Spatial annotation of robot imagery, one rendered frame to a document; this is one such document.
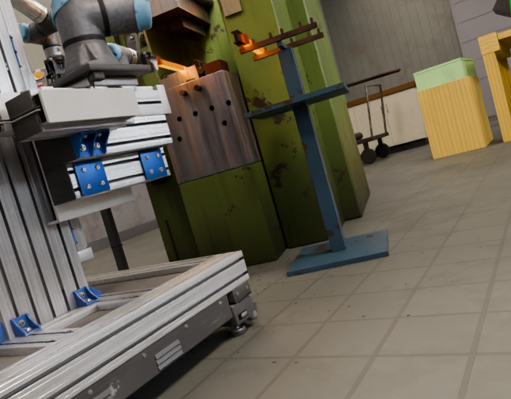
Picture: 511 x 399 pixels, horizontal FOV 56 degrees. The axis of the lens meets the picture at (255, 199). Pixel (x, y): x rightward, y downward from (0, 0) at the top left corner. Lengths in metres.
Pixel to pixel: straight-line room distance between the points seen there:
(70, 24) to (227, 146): 1.06
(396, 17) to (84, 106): 12.23
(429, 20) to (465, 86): 7.86
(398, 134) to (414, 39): 5.28
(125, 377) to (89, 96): 0.61
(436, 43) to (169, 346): 12.04
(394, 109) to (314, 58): 5.24
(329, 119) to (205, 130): 0.81
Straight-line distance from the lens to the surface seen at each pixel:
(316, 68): 2.83
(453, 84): 5.19
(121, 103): 1.21
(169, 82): 2.45
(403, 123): 7.98
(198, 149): 2.32
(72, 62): 1.41
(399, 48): 13.04
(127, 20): 1.46
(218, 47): 2.88
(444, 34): 12.85
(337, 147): 2.80
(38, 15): 2.15
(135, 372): 1.14
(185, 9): 2.56
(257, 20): 2.48
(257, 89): 2.44
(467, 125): 5.19
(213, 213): 2.33
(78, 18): 1.44
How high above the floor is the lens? 0.47
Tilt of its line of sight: 4 degrees down
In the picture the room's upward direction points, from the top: 16 degrees counter-clockwise
